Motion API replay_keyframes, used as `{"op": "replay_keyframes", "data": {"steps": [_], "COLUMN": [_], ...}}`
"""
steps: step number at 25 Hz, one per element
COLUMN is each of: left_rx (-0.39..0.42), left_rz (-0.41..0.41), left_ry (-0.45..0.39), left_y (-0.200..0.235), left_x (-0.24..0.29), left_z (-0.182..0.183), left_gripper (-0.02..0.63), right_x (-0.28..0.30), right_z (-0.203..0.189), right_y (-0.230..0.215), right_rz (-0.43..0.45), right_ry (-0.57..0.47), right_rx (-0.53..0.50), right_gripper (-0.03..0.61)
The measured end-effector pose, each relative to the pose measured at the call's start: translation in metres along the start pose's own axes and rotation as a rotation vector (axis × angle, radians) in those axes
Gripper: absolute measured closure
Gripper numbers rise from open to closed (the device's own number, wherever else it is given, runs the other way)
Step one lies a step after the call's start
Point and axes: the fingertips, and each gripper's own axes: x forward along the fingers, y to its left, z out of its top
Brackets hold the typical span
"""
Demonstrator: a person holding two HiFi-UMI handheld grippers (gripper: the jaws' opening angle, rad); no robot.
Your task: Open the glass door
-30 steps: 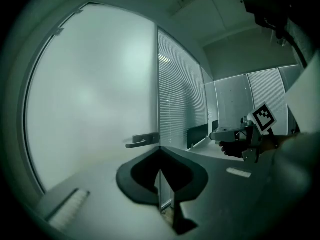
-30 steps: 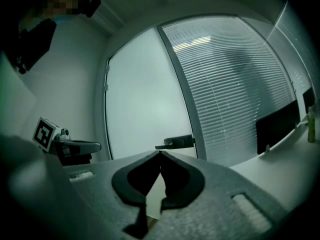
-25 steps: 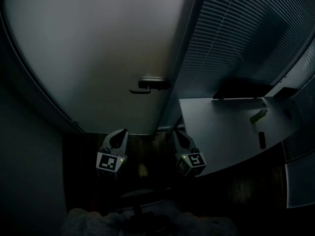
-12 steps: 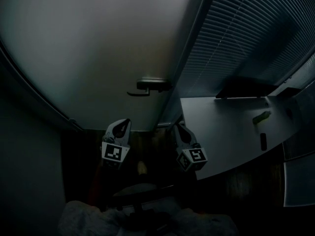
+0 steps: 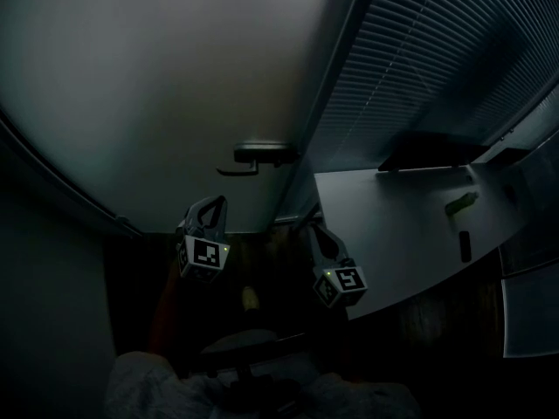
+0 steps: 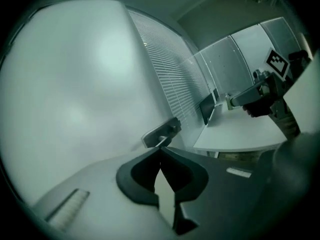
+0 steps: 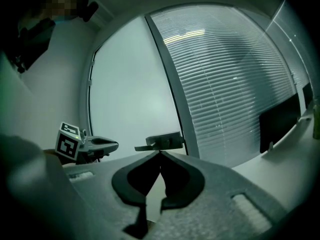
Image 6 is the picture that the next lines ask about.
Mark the person's grey sweater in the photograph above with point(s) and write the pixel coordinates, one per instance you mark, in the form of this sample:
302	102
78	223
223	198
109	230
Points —
307	96

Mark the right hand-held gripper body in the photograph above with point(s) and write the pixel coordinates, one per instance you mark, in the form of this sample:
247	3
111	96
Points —
275	89

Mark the person's right hand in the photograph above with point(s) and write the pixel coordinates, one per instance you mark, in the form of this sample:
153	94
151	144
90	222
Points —
257	109

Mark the wide glass partition with blinds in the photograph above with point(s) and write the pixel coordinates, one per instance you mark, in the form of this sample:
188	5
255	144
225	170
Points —
170	66

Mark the black monitor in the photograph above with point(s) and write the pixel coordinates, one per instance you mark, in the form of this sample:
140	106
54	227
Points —
207	107

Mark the person's right forearm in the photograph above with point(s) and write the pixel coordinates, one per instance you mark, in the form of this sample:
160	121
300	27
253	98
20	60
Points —
287	126

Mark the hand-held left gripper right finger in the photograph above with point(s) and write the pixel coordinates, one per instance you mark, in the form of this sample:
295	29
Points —
197	181

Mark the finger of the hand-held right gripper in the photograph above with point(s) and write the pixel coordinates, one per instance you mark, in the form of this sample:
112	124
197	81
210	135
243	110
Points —
247	95
260	75

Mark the grey office desk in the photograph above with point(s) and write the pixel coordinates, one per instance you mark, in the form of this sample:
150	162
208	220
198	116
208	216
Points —
237	131

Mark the frosted glass door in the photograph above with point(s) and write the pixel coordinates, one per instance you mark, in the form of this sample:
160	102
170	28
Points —
62	84

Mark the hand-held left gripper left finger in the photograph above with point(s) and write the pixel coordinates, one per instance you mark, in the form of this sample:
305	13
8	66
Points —
125	179

